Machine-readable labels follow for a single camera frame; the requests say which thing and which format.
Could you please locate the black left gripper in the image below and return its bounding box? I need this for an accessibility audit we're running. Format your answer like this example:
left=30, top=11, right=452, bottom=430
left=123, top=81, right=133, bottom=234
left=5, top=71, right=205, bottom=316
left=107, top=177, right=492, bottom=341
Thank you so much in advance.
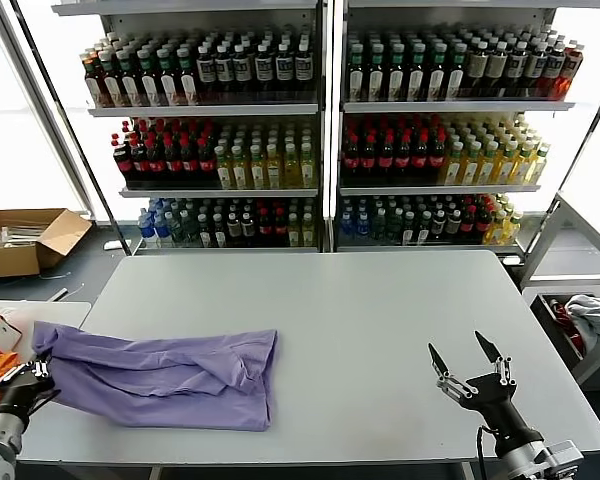
left=0, top=359, right=56, bottom=416

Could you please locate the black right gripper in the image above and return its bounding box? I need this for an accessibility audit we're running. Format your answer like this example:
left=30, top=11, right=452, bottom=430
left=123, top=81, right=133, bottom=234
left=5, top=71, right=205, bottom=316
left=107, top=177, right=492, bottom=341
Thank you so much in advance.
left=428, top=330, right=531, bottom=446

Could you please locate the purple t-shirt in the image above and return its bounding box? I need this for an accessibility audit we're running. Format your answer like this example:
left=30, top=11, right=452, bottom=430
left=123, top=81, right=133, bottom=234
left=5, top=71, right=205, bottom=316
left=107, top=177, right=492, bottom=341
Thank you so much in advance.
left=31, top=319, right=280, bottom=433

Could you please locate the orange white carton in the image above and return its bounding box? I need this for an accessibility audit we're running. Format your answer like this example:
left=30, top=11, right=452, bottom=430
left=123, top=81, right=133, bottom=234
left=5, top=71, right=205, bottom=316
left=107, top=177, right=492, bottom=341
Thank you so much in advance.
left=0, top=311, right=24, bottom=358

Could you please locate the dark storage bin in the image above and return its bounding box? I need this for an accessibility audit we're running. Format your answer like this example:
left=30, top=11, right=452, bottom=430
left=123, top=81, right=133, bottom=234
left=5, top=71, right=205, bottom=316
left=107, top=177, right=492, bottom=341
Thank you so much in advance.
left=530, top=292, right=600, bottom=387

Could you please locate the red white garment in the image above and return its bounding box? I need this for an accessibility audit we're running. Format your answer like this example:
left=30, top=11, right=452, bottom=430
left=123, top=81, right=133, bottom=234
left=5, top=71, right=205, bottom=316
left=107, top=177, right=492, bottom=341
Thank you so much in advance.
left=548, top=297, right=585, bottom=354

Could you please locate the open cardboard box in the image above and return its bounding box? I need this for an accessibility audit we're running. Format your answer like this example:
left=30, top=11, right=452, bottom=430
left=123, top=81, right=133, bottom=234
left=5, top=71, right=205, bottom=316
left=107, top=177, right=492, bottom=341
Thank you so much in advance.
left=0, top=209, right=94, bottom=280

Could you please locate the white grey crumpled garment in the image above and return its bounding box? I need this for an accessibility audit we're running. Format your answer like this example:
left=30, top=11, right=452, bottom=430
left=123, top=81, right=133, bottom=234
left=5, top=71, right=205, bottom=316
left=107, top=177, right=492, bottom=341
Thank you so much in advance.
left=565, top=294, right=600, bottom=352

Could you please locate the yellow juice bottle green cap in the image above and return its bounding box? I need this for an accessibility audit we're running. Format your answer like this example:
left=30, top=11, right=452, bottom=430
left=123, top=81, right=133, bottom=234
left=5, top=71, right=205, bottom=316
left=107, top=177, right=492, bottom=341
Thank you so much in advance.
left=485, top=210, right=508, bottom=246
left=495, top=141, right=518, bottom=187
left=460, top=141, right=483, bottom=187
left=512, top=142, right=535, bottom=187
left=441, top=141, right=466, bottom=187
left=503, top=211, right=524, bottom=246
left=528, top=144, right=552, bottom=186
left=477, top=141, right=501, bottom=187

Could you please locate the green tinted bottle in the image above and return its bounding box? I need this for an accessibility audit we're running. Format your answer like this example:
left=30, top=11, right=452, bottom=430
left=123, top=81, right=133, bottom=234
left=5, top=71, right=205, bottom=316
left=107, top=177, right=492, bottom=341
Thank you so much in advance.
left=371, top=210, right=388, bottom=247
left=386, top=210, right=403, bottom=247
left=171, top=212, right=189, bottom=249

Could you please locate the grey metal shelf unit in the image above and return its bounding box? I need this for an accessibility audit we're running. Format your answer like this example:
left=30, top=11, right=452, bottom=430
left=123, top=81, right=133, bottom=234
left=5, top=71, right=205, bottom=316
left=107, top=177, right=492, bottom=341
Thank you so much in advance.
left=333, top=0, right=600, bottom=257
left=50, top=0, right=329, bottom=257

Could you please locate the red tea bottle white cap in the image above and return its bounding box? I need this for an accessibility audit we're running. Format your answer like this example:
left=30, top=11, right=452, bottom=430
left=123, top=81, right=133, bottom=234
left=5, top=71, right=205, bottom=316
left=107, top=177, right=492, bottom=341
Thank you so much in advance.
left=83, top=56, right=106, bottom=109
left=559, top=40, right=585, bottom=101

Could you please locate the dark bottle green white label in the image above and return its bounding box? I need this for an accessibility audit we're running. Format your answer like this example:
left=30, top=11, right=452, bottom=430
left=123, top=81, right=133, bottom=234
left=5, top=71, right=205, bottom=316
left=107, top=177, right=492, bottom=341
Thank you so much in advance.
left=407, top=44, right=428, bottom=102
left=447, top=44, right=469, bottom=101
left=156, top=48, right=179, bottom=107
left=101, top=52, right=125, bottom=109
left=137, top=48, right=161, bottom=108
left=427, top=44, right=449, bottom=102
left=367, top=44, right=387, bottom=102
left=119, top=50, right=143, bottom=108
left=387, top=44, right=407, bottom=102
left=175, top=47, right=199, bottom=107
left=347, top=44, right=367, bottom=102

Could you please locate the dark bottle beige label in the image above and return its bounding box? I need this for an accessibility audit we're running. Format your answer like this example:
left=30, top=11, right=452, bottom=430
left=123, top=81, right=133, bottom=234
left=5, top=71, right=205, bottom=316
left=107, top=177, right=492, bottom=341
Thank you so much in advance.
left=467, top=42, right=490, bottom=100
left=487, top=41, right=509, bottom=99

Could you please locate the dark bottle white square label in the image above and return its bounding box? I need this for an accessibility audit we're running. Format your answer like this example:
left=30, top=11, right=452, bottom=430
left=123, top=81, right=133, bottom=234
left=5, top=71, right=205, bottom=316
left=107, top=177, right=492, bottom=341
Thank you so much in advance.
left=506, top=41, right=528, bottom=99
left=253, top=44, right=274, bottom=104
left=196, top=46, right=218, bottom=105
left=274, top=43, right=294, bottom=103
left=525, top=41, right=547, bottom=99
left=294, top=42, right=314, bottom=103
left=232, top=44, right=253, bottom=104
left=214, top=45, right=235, bottom=104

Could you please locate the red bottle blue label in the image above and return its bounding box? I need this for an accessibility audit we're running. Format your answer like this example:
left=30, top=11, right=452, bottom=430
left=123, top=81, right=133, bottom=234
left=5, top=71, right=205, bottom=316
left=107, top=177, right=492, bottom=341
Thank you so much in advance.
left=542, top=41, right=564, bottom=100

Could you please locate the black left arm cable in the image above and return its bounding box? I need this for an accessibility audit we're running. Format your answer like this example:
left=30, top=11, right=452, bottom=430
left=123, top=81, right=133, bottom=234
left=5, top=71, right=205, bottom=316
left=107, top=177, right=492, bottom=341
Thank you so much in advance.
left=27, top=388, right=62, bottom=415

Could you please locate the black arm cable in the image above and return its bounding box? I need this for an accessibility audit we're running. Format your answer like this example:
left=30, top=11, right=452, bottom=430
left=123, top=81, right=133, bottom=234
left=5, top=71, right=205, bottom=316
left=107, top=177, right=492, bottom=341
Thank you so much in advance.
left=27, top=388, right=62, bottom=415
left=474, top=424, right=502, bottom=480

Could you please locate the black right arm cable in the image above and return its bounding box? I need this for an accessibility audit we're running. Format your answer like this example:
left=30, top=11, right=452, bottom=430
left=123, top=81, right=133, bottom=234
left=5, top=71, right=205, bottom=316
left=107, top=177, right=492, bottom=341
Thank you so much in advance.
left=474, top=424, right=502, bottom=480

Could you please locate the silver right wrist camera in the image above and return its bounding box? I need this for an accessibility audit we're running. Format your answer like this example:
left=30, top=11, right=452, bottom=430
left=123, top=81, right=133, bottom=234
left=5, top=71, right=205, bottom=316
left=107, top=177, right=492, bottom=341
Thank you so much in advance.
left=542, top=438, right=586, bottom=476

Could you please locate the grey metal cart frame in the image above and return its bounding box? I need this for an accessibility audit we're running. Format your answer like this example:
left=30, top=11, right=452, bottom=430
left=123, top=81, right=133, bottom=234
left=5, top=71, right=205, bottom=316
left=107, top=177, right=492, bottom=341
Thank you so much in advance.
left=520, top=192, right=600, bottom=387

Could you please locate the grey slanted frame post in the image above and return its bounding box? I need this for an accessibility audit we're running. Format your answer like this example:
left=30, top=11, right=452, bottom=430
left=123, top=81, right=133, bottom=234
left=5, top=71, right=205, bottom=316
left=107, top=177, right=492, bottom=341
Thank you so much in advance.
left=0, top=0, right=133, bottom=254

